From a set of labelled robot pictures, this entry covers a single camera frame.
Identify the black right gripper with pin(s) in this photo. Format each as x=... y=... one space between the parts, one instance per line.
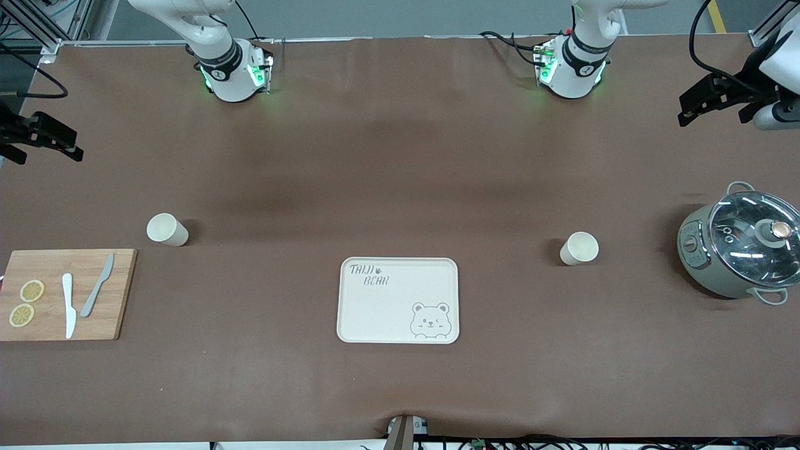
x=12 y=132

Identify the cream bear print tray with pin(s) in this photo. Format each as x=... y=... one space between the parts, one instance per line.
x=387 y=319

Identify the white IKEA cup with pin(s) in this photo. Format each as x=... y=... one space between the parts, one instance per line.
x=580 y=249
x=167 y=230

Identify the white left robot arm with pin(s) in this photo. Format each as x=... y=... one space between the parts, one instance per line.
x=578 y=70

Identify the yellow lemon slice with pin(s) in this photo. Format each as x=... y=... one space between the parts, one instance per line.
x=32 y=290
x=22 y=315

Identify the white plastic knife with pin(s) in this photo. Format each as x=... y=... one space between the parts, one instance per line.
x=69 y=306

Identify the glass pot lid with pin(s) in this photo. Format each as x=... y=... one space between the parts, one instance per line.
x=744 y=240

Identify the aluminium frame profile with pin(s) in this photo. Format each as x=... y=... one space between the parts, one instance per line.
x=47 y=45
x=760 y=39

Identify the grey plastic knife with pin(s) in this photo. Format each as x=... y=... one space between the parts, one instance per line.
x=97 y=287

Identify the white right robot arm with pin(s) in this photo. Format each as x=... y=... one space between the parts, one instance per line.
x=226 y=75

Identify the wooden cutting board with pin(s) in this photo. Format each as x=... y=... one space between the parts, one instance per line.
x=50 y=322

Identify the grey-green electric cooking pot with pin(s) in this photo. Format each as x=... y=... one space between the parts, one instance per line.
x=695 y=270

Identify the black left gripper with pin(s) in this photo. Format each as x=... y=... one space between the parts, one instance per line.
x=745 y=85

